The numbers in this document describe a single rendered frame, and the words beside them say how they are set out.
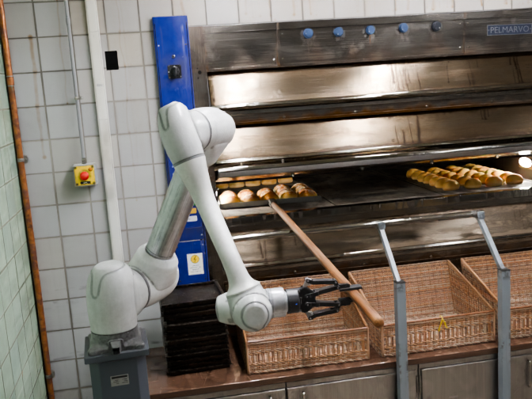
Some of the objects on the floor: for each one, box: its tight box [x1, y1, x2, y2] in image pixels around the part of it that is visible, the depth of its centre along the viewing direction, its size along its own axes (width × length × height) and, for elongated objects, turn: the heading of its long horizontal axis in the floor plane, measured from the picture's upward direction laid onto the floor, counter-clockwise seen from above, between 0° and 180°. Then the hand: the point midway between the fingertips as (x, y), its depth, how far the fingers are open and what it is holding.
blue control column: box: [152, 15, 210, 285], centre depth 420 cm, size 193×16×215 cm, turn 30°
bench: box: [146, 298, 532, 399], centre depth 330 cm, size 56×242×58 cm, turn 120°
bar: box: [231, 210, 511, 399], centre depth 301 cm, size 31×127×118 cm, turn 120°
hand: (350, 293), depth 207 cm, fingers closed on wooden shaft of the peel, 3 cm apart
